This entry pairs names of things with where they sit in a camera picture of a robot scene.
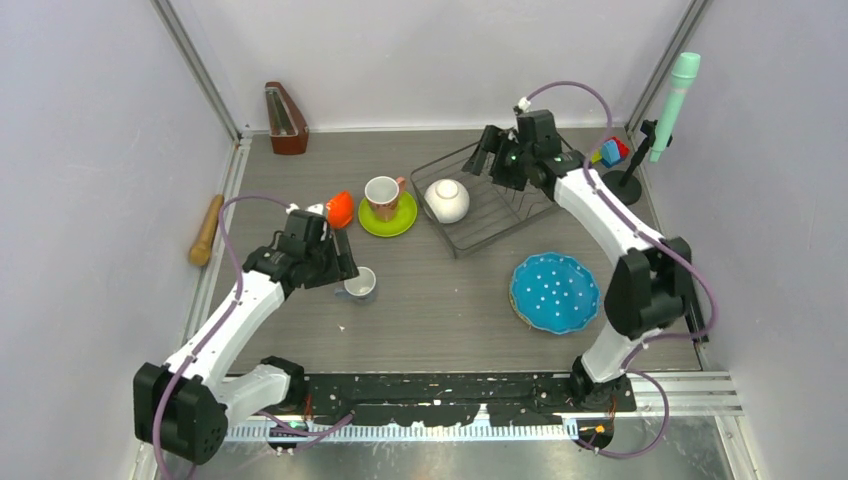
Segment mint green microphone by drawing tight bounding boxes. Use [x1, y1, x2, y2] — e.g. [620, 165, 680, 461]
[649, 52, 701, 163]

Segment lime green saucer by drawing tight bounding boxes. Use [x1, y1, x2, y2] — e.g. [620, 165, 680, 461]
[357, 190, 419, 238]

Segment purple cable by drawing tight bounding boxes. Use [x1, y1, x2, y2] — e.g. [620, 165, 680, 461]
[515, 80, 720, 462]
[150, 193, 359, 480]

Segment wooden rolling pin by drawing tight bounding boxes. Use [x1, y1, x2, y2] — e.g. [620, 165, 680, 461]
[188, 194, 225, 267]

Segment wire dish rack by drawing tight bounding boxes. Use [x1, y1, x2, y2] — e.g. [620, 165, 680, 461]
[408, 130, 601, 263]

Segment pink mug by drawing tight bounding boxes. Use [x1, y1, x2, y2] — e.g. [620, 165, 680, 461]
[364, 176, 407, 222]

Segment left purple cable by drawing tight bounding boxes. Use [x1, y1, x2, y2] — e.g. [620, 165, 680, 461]
[150, 193, 359, 480]

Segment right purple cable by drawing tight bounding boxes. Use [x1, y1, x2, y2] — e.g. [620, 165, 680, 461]
[515, 80, 720, 462]

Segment colourful toy blocks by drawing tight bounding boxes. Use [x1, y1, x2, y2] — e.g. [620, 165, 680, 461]
[590, 136, 631, 168]

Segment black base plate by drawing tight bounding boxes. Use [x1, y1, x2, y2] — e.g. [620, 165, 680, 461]
[282, 372, 636, 427]

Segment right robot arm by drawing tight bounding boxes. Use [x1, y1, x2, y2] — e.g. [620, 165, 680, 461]
[462, 110, 694, 411]

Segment brown metronome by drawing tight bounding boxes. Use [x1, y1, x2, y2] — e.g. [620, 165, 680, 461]
[264, 81, 309, 156]

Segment small grey cup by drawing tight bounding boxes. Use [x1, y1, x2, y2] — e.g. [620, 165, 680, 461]
[334, 266, 377, 304]

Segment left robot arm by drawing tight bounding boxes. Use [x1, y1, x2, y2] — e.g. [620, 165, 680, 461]
[133, 204, 358, 465]

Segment blue polka dot plate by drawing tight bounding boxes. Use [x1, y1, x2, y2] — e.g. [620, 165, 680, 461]
[510, 252, 601, 335]

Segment orange bowl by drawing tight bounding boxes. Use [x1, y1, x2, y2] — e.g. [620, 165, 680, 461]
[325, 191, 355, 230]

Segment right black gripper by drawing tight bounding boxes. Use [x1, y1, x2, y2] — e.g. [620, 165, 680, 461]
[461, 126, 533, 193]

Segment white ceramic bowl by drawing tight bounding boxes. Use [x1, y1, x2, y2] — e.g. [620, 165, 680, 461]
[424, 179, 470, 224]

